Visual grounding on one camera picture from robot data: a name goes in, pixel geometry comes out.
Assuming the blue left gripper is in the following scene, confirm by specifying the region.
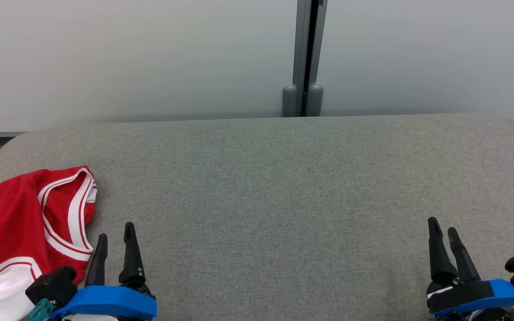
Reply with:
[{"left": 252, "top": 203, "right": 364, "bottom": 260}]
[{"left": 50, "top": 222, "right": 157, "bottom": 321}]

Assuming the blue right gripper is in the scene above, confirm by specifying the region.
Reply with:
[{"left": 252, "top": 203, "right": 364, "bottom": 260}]
[{"left": 427, "top": 217, "right": 514, "bottom": 321}]

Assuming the red jersey with white trim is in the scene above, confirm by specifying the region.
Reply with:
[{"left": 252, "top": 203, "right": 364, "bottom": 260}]
[{"left": 0, "top": 166, "right": 98, "bottom": 321}]

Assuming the grey cylindrical post foot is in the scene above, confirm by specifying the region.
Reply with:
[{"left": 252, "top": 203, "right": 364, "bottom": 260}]
[
  {"left": 282, "top": 84, "right": 298, "bottom": 117},
  {"left": 307, "top": 84, "right": 324, "bottom": 117}
]

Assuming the grey metal partition post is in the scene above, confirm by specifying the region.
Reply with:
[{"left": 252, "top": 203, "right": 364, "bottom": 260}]
[{"left": 293, "top": 0, "right": 328, "bottom": 117}]

